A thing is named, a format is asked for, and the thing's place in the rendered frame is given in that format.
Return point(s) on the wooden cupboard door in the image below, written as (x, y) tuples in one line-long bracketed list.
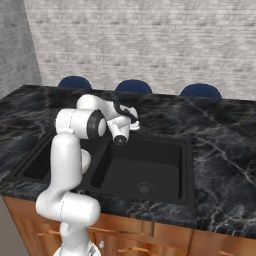
[(113, 245), (172, 240)]

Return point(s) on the blue round-backed chair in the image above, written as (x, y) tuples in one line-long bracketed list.
[(74, 82), (133, 86), (200, 91)]

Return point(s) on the black double basin sink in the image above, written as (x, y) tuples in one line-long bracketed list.
[(146, 166)]

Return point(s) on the wooden fixed panel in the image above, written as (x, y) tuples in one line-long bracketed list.
[(123, 225)]

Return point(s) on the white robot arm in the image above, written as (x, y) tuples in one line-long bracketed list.
[(66, 156)]

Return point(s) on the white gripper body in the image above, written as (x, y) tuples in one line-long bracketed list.
[(134, 125)]

